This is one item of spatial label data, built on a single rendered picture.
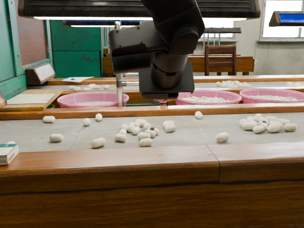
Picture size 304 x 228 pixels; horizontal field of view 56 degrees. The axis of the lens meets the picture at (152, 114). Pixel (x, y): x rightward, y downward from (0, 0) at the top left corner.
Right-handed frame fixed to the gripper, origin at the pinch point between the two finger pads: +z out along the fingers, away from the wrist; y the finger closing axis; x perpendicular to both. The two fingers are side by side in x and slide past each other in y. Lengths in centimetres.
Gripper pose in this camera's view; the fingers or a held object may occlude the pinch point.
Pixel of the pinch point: (161, 98)
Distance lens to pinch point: 62.0
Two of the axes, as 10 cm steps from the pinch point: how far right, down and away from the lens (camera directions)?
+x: 0.6, 9.1, -4.1
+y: -10.0, 0.3, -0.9
